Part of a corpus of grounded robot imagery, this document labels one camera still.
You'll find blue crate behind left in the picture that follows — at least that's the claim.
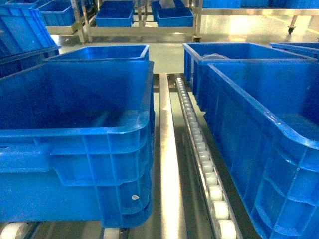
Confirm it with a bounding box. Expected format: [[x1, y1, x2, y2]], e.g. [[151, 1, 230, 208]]
[[45, 44, 150, 62]]

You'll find blue crate behind right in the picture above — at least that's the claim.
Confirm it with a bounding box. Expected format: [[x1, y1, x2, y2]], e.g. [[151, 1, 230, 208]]
[[183, 43, 316, 111]]

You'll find large blue crate left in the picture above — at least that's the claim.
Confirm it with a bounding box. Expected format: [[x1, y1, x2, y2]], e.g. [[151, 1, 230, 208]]
[[0, 60, 155, 228]]

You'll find large blue crate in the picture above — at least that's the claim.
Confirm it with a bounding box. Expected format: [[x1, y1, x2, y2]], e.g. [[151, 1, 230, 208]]
[[0, 60, 155, 228], [206, 61, 319, 239]]

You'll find large blue crate right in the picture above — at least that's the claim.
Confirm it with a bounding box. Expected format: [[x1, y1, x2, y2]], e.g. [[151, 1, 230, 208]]
[[206, 61, 319, 239]]

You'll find white roller track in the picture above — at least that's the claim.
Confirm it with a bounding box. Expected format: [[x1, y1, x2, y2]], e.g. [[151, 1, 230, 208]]
[[175, 77, 243, 239]]

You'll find steel divider rail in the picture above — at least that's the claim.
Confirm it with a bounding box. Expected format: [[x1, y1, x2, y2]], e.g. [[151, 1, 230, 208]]
[[159, 73, 187, 239]]

